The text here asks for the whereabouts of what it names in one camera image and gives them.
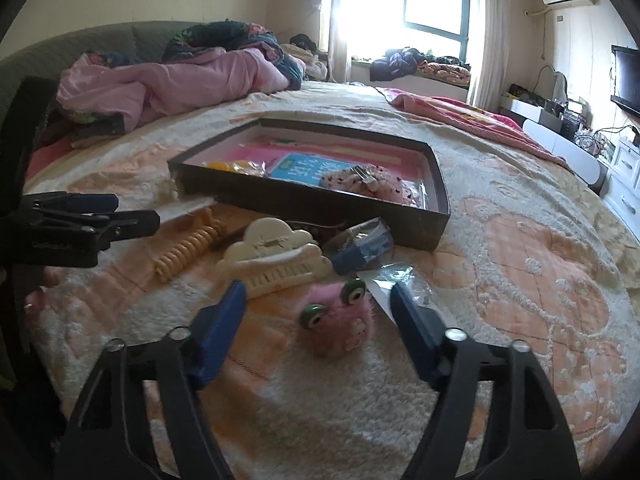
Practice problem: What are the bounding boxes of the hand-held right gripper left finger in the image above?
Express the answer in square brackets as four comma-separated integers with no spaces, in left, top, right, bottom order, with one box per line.
[62,280,248,480]

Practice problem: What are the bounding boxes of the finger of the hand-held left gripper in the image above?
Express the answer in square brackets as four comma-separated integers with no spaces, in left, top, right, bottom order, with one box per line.
[44,209,161,251]
[29,192,120,219]

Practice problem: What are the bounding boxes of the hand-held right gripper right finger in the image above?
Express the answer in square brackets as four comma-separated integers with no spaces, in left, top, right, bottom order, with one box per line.
[390,280,583,480]

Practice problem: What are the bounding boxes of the clear bag with earring card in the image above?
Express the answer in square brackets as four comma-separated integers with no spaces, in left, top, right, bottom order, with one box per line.
[357,263,458,332]

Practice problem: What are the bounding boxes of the orange spiral hair tie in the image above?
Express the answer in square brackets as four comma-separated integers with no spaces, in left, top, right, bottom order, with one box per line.
[152,208,226,283]

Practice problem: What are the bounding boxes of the pink fuzzy frog-eyed hair clip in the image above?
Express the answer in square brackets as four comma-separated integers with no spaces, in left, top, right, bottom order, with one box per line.
[298,280,378,358]

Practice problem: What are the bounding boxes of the cream cloud-shaped hair claw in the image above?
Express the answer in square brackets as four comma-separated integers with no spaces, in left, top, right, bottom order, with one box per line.
[222,217,334,301]

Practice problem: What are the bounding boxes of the small blue plastic-wrapped packet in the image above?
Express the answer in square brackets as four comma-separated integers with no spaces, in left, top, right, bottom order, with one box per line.
[320,217,396,276]

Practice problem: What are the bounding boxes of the dark shallow cardboard box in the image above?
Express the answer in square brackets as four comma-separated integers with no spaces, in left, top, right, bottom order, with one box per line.
[167,118,452,252]

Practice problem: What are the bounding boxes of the person's left hand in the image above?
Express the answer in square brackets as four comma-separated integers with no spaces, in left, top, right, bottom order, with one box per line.
[25,266,64,314]

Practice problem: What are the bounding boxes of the yellow hair accessory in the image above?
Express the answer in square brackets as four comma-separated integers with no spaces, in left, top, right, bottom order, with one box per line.
[205,159,266,179]

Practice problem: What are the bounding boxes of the green padded headboard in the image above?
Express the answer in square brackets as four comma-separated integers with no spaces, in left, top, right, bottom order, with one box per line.
[0,21,201,127]

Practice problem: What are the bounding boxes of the pink speckled fuzzy hair clip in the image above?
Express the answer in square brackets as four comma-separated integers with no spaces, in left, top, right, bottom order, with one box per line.
[320,164,417,206]

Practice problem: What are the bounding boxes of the pink quilt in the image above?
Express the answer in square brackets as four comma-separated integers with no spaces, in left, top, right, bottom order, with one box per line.
[56,46,307,134]

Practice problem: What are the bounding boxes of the blue printed card packet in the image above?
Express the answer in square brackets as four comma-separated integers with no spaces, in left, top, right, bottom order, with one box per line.
[267,152,347,189]

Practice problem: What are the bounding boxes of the dark floral quilt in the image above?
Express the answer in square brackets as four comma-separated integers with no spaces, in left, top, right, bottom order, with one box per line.
[162,20,307,89]

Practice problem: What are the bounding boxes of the pink patterned blanket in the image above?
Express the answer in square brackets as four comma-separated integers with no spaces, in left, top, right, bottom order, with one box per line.
[377,86,571,171]

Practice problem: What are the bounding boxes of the white and grey cabinet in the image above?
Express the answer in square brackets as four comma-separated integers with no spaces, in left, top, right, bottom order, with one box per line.
[500,95,612,196]

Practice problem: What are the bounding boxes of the white drawer unit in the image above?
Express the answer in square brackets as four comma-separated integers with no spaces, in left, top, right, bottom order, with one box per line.
[602,135,640,227]

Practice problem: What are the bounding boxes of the pile of clothes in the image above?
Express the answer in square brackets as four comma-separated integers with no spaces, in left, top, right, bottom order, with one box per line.
[370,47,473,86]

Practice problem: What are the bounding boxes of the sheer white curtain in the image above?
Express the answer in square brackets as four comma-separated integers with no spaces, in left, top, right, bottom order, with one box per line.
[320,0,357,84]

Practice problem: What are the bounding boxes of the cream curtain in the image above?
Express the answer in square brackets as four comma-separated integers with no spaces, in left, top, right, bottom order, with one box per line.
[465,0,512,111]

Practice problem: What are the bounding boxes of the black television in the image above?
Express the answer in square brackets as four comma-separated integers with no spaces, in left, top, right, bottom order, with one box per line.
[611,45,640,117]

